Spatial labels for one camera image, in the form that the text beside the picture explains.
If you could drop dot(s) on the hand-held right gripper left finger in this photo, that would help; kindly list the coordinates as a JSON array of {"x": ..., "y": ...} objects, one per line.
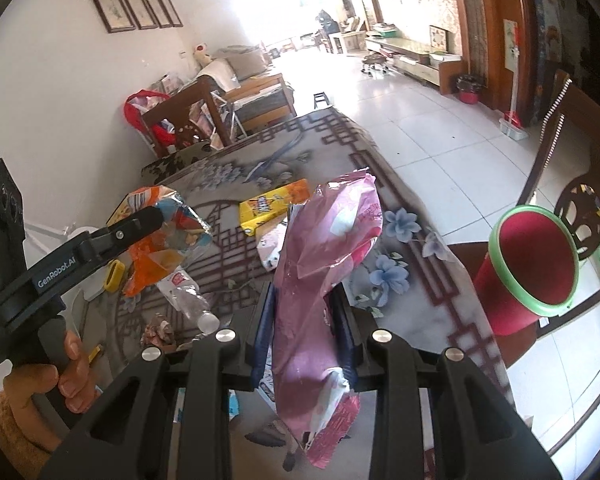
[{"x": 263, "y": 317}]

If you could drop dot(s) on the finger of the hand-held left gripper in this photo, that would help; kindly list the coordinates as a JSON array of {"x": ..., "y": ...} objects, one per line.
[{"x": 125, "y": 230}]

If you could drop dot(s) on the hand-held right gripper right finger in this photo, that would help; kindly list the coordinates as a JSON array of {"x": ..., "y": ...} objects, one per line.
[{"x": 338, "y": 320}]

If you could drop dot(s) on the pink plastic bag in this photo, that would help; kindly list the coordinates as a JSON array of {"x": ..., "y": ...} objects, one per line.
[{"x": 305, "y": 310}]

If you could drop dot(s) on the orange snack wrapper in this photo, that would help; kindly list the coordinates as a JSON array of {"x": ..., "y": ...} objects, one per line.
[{"x": 180, "y": 230}]

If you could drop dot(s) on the person's left forearm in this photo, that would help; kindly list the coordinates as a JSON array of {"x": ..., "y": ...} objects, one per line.
[{"x": 20, "y": 440}]

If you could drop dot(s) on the person's left hand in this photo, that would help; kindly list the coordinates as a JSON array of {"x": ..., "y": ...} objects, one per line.
[{"x": 77, "y": 380}]

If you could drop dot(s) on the small yellow plastic piece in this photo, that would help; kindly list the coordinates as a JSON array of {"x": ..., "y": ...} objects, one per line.
[{"x": 114, "y": 277}]

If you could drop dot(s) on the white flat packet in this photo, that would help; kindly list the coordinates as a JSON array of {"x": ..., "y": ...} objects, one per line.
[{"x": 270, "y": 247}]

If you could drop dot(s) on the clear plastic bottle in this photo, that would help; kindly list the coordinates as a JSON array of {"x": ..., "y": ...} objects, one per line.
[{"x": 190, "y": 300}]

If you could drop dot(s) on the crumpled paper scrap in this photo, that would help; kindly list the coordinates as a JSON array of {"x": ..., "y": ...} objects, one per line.
[{"x": 159, "y": 332}]

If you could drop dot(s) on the yellow snack packet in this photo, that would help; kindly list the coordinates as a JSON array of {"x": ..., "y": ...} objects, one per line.
[{"x": 270, "y": 205}]

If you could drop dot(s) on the red plastic bag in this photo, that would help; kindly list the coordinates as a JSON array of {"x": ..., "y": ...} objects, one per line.
[{"x": 135, "y": 110}]

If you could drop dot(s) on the brown wooden chair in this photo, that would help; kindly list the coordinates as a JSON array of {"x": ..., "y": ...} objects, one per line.
[{"x": 200, "y": 91}]

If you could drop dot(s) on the wooden sofa with cushions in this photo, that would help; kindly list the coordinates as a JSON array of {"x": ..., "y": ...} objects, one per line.
[{"x": 250, "y": 80}]

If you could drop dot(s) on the small dark stool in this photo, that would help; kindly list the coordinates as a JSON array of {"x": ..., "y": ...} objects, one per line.
[{"x": 320, "y": 99}]

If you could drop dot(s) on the red waste basket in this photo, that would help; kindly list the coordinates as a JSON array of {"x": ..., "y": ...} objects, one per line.
[{"x": 469, "y": 91}]

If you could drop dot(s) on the white broom with red dustpan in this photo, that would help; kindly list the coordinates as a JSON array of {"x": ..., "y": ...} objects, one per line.
[{"x": 514, "y": 122}]

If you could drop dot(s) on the white low cabinet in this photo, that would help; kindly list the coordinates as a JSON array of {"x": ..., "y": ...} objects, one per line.
[{"x": 415, "y": 62}]

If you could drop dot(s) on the white coffee table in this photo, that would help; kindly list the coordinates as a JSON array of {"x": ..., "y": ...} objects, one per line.
[{"x": 347, "y": 42}]

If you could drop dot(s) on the dark wooden carved chair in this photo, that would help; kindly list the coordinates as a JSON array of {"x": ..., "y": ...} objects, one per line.
[{"x": 580, "y": 110}]

